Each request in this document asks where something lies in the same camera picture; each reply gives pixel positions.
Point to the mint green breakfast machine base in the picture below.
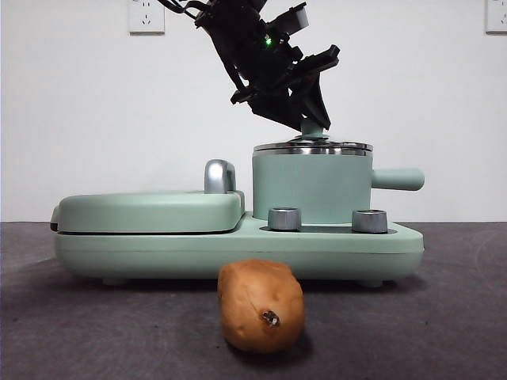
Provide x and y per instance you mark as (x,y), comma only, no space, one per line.
(237,253)

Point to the mint green hinged griddle cover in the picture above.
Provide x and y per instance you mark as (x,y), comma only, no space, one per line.
(150,211)

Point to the silver control knob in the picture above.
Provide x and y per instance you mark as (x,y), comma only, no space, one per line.
(369,221)
(284,219)

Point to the white wall socket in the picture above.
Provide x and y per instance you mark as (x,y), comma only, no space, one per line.
(497,16)
(146,17)

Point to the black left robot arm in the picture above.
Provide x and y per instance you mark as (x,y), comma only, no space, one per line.
(233,14)

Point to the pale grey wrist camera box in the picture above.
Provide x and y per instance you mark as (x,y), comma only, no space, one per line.
(299,17)

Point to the glass pot lid green knob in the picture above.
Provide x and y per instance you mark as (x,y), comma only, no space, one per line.
(311,132)

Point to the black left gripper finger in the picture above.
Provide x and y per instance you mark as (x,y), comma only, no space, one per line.
(317,103)
(277,105)

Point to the brown potato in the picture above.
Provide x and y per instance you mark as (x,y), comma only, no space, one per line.
(257,305)

